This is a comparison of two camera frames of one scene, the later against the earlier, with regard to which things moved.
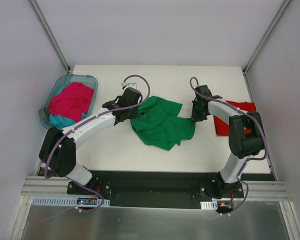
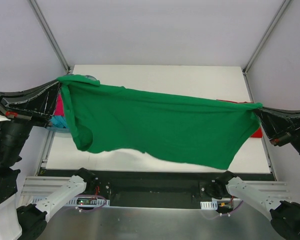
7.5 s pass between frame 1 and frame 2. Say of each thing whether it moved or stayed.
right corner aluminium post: stayed
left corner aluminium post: stayed
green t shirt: moved
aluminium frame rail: stayed
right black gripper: moved
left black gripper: moved
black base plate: stayed
